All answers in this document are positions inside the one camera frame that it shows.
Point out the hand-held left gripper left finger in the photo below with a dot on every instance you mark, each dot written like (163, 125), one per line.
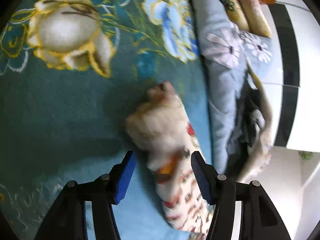
(125, 177)

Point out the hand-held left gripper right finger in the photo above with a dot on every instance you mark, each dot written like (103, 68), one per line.
(201, 177)

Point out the beige printed pants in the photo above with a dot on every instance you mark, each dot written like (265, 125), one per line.
(175, 142)

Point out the dark grey garment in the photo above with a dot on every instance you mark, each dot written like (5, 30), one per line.
(246, 115)

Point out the white and grey garment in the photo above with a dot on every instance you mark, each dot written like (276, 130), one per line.
(258, 120)

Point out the beige fuzzy sweater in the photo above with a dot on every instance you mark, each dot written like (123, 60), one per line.
(266, 115)

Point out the blue floral duvet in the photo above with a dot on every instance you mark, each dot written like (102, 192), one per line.
(222, 85)

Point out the green potted plant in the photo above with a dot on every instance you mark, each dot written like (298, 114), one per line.
(305, 155)

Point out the white wardrobe with black stripe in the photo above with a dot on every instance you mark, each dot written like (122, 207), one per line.
(290, 67)

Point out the yellow floral pillow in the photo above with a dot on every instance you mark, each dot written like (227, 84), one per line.
(233, 8)

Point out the pink and yellow pillow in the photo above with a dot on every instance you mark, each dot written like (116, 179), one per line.
(257, 15)

